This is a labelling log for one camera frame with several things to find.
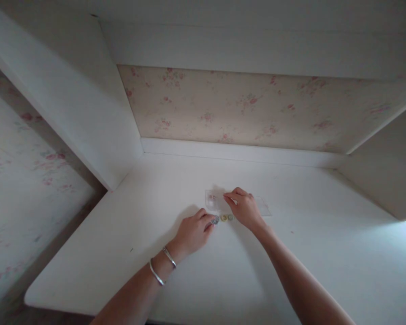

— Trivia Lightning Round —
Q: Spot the person's right hand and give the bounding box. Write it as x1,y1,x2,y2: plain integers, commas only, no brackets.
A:
222,186,267,231

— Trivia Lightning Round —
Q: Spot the person's left hand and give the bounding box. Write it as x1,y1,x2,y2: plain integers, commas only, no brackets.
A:
171,208,217,255

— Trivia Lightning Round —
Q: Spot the clear plastic case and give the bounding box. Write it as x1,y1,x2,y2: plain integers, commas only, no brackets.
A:
204,189,273,217

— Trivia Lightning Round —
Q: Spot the white desk hutch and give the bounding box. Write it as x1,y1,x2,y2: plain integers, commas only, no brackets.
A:
0,0,406,223

